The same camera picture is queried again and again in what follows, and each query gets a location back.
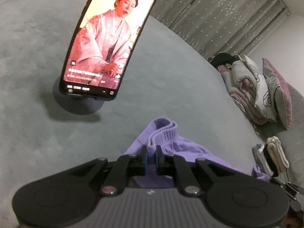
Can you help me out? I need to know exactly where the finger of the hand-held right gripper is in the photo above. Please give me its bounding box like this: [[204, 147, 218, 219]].
[[271, 178, 301, 210]]

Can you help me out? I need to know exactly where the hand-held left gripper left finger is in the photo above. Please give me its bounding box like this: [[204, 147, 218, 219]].
[[69, 145, 149, 197]]

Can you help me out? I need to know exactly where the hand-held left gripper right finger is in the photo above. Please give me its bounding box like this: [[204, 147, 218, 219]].
[[154, 145, 238, 197]]

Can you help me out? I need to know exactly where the purple garment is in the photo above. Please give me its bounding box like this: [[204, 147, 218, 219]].
[[123, 117, 271, 188]]

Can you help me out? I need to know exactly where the cream folded garment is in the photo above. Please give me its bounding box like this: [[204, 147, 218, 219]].
[[266, 136, 290, 173]]

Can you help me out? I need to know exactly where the white folded garment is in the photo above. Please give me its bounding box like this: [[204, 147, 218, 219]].
[[258, 145, 269, 171]]

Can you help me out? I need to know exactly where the large grey covered pillow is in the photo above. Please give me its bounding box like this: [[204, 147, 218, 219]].
[[286, 83, 304, 148]]

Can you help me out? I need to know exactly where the pink and grey pillow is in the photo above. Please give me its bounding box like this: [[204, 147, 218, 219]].
[[261, 57, 292, 131]]

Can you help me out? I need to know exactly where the folded floral quilt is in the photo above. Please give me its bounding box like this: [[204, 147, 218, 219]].
[[217, 56, 269, 125]]

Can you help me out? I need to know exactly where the black object behind quilt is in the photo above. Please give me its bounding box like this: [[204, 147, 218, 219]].
[[210, 52, 235, 69]]

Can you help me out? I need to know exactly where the black smartphone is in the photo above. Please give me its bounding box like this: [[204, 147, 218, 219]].
[[59, 0, 160, 101]]

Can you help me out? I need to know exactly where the grey bed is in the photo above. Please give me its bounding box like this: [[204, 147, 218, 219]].
[[0, 0, 304, 228]]

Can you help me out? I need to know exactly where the grey star-patterned curtain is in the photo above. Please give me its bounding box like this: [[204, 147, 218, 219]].
[[152, 0, 290, 60]]

